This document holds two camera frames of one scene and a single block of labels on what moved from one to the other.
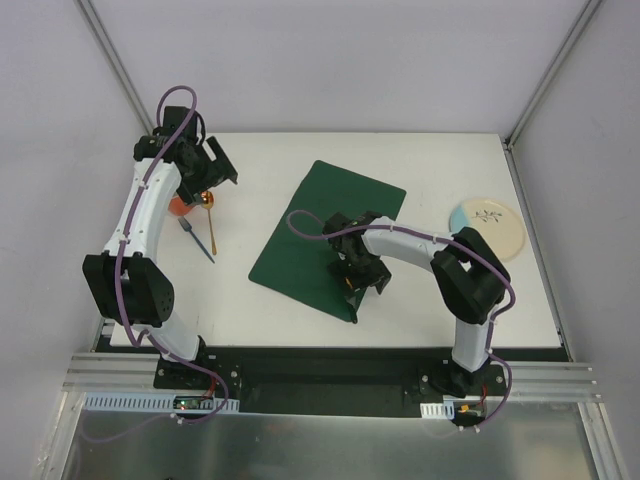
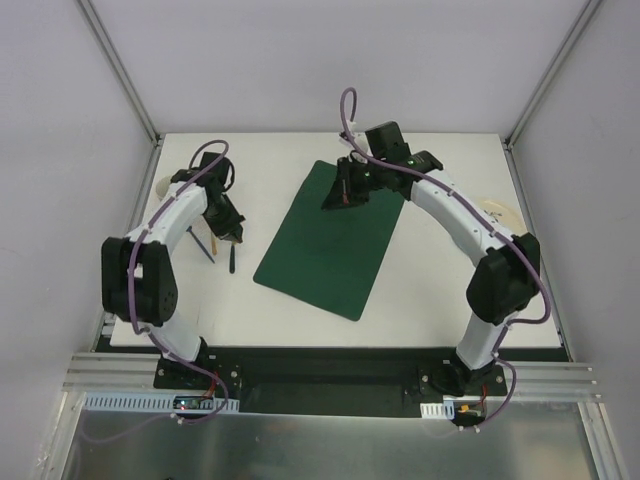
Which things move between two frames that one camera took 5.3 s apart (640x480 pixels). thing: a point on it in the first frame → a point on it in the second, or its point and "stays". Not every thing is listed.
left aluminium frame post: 89,12 stays
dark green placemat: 298,267 stays
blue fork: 186,227 stays
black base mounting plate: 332,380 stays
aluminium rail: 111,371 stays
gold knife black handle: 353,312 → 232,259
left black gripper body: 211,170 → 228,225
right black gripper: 364,275 → 347,181
